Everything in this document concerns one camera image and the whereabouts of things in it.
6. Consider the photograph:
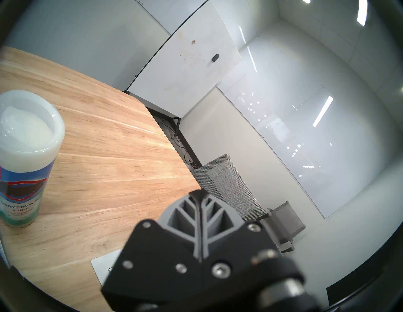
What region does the table power outlet box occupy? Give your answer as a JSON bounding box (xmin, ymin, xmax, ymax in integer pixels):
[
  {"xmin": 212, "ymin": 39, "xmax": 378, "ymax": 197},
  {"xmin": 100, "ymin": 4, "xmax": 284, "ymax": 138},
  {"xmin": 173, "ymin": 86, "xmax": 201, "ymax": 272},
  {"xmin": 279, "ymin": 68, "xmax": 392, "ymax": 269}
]
[{"xmin": 91, "ymin": 248, "xmax": 124, "ymax": 285}]

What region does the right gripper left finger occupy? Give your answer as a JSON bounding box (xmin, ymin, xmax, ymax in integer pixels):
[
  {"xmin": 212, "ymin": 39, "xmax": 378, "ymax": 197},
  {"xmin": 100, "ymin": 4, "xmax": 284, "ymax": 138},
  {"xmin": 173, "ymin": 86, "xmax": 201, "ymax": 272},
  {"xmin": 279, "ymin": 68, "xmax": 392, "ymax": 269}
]
[{"xmin": 100, "ymin": 190, "xmax": 206, "ymax": 309}]

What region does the disinfecting wipes canister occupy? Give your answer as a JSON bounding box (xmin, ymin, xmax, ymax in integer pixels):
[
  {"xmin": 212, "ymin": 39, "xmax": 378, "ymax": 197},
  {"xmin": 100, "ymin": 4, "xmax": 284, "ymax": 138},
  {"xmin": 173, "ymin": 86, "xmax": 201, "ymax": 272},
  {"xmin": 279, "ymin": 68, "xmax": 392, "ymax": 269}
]
[{"xmin": 0, "ymin": 90, "xmax": 65, "ymax": 228}]

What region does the long ceiling light strip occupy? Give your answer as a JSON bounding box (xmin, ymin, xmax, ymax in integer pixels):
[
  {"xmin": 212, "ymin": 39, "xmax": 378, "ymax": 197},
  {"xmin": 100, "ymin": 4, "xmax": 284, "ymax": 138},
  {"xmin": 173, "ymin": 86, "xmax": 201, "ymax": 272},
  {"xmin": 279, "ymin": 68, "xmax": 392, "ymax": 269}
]
[{"xmin": 357, "ymin": 0, "xmax": 368, "ymax": 26}]

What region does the black floor cable bundle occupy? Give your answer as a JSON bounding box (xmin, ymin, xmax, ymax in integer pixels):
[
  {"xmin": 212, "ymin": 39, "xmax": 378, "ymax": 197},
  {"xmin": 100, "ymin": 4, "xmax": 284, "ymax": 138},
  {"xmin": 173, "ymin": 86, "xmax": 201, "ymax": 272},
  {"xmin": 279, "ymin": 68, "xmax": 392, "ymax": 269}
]
[{"xmin": 184, "ymin": 154, "xmax": 202, "ymax": 170}]

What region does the large wall glass whiteboard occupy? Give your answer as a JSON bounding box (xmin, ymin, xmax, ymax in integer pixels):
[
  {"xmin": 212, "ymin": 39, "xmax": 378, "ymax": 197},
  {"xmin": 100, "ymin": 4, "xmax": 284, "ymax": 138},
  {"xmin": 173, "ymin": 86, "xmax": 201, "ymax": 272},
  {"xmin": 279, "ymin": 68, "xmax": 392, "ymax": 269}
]
[{"xmin": 217, "ymin": 34, "xmax": 392, "ymax": 219}]

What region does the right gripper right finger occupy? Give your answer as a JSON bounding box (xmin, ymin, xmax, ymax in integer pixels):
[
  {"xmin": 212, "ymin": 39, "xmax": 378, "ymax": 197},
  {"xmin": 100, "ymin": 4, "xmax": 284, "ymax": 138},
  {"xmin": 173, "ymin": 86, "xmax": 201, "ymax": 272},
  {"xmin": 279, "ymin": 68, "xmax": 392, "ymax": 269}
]
[{"xmin": 200, "ymin": 192, "xmax": 281, "ymax": 284}]

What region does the grey office armchair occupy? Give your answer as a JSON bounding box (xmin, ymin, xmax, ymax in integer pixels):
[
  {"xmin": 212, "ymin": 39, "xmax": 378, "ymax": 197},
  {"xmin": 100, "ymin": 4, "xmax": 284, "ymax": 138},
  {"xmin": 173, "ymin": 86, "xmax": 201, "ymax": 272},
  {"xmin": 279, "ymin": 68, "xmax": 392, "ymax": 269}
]
[{"xmin": 257, "ymin": 201, "xmax": 307, "ymax": 254}]

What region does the black wall television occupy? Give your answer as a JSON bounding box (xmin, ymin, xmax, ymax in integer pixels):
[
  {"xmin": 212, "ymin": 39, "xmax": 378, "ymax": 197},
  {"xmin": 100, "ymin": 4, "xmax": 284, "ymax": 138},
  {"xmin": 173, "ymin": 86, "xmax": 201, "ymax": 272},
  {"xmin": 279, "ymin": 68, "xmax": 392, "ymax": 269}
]
[{"xmin": 326, "ymin": 267, "xmax": 391, "ymax": 308}]

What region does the rolling whiteboard on stand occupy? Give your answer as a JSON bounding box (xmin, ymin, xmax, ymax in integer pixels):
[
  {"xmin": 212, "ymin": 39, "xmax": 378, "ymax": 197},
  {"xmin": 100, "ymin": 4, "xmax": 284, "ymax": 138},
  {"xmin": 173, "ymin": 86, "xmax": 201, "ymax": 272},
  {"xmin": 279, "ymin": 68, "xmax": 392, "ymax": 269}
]
[{"xmin": 123, "ymin": 0, "xmax": 243, "ymax": 139}]

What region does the grey mesh office chair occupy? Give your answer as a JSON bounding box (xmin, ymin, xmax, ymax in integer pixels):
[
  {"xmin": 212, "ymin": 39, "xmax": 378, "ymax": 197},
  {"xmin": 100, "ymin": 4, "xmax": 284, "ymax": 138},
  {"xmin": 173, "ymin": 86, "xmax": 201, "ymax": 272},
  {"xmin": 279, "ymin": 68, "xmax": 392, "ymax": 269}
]
[{"xmin": 192, "ymin": 154, "xmax": 268, "ymax": 221}]

